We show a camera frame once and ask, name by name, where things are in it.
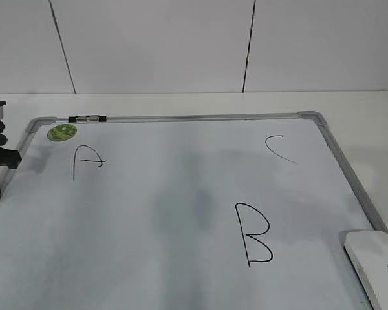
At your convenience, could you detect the black silver board clip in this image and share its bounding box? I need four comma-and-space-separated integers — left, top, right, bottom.
68, 115, 107, 123

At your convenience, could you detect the white board with grey frame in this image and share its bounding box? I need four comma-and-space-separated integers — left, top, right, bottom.
0, 112, 388, 309

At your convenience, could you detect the round green magnet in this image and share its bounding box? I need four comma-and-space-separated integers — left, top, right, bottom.
47, 124, 77, 142

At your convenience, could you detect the white whiteboard eraser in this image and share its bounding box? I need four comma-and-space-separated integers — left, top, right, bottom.
344, 231, 388, 310

